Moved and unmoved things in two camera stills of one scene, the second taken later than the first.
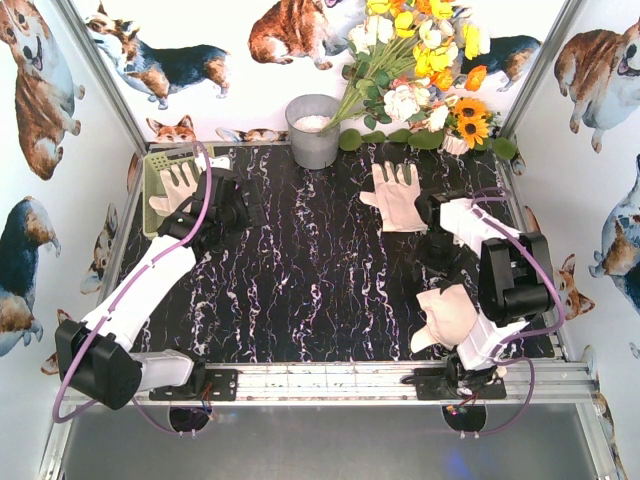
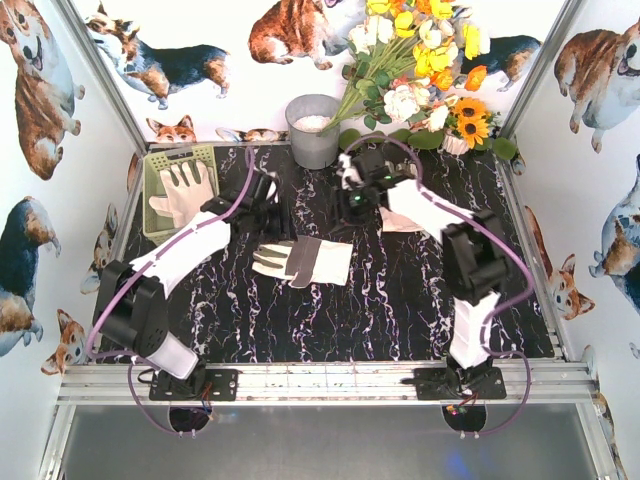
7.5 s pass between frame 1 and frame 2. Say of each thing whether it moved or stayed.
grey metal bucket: stayed
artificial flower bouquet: stayed
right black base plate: stayed
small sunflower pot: stayed
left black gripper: moved
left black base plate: stayed
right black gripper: moved
